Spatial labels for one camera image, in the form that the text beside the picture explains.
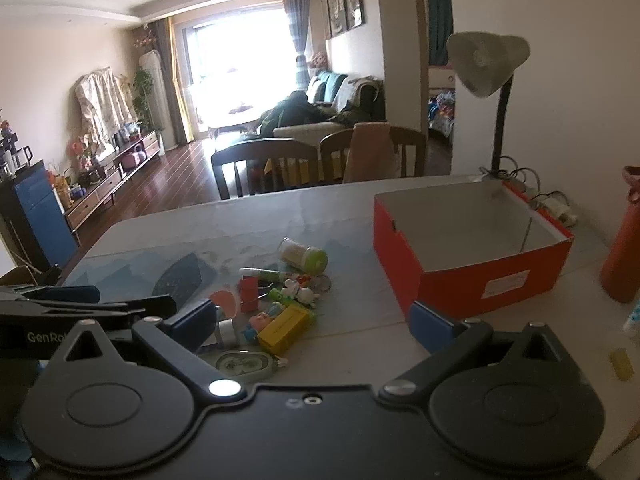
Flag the dark clothes pile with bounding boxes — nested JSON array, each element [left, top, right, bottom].
[[257, 91, 331, 138]]

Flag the yellow cloth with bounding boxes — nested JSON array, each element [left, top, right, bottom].
[[260, 156, 346, 183]]

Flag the pink blue toy figure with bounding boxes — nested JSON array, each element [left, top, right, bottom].
[[242, 310, 281, 343]]

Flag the white standing air conditioner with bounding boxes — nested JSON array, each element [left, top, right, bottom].
[[137, 50, 174, 151]]

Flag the colourful clothes pile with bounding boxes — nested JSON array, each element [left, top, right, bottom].
[[427, 87, 456, 136]]

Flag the red bottle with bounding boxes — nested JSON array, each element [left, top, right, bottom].
[[600, 165, 640, 305]]

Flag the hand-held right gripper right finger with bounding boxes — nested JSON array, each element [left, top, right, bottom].
[[380, 301, 581, 403]]

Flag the grey desk lamp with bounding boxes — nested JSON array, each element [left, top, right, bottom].
[[446, 30, 531, 193]]

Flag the white coffee table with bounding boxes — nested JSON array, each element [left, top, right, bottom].
[[207, 110, 261, 134]]

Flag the white green glue pen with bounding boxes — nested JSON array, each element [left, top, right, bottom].
[[239, 266, 291, 284]]

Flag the green lid toothpick jar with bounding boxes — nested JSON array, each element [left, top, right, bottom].
[[277, 236, 329, 276]]

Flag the sofa with white cushions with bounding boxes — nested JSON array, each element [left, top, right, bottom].
[[272, 70, 386, 146]]

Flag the pink round disc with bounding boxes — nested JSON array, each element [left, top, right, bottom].
[[210, 290, 239, 319]]

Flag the black kettle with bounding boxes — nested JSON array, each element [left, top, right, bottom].
[[0, 132, 34, 181]]

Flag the red cardboard box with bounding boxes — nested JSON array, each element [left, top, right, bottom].
[[372, 176, 576, 320]]

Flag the wooden television cabinet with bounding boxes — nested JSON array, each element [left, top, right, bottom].
[[65, 130, 166, 232]]

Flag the black lamp cable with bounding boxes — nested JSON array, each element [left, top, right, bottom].
[[497, 155, 540, 196]]

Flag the dark wooden chair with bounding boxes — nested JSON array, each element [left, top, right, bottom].
[[211, 139, 321, 201]]

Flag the pink cloth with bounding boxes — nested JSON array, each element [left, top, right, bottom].
[[344, 122, 401, 183]]

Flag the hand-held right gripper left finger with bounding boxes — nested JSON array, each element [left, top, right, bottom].
[[50, 299, 246, 401]]

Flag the green potted plant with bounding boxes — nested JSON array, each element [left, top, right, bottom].
[[131, 67, 156, 131]]

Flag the floral cloth cover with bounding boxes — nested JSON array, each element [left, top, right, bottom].
[[75, 66, 136, 148]]

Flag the grey curtain yellow trim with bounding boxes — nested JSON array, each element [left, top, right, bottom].
[[150, 16, 194, 147]]

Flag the brown wooden chair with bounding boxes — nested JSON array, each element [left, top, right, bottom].
[[320, 125, 428, 183]]

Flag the teal curtain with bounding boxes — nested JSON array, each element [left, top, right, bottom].
[[425, 0, 454, 68]]

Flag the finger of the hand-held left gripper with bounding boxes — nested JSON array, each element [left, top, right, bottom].
[[0, 295, 178, 328], [0, 284, 101, 306]]

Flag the yellow eraser block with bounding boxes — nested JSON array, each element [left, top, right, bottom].
[[609, 349, 630, 380]]

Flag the black blue cabinet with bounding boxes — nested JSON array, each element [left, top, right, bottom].
[[0, 157, 81, 268]]

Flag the white blue packet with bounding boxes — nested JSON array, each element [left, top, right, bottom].
[[622, 295, 640, 336]]

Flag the clear green correction tape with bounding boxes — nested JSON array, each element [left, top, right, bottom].
[[212, 350, 291, 377]]

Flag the flower bouquet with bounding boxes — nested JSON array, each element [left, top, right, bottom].
[[67, 137, 101, 186]]

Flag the yellow small box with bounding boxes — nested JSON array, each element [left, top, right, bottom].
[[257, 305, 311, 353]]

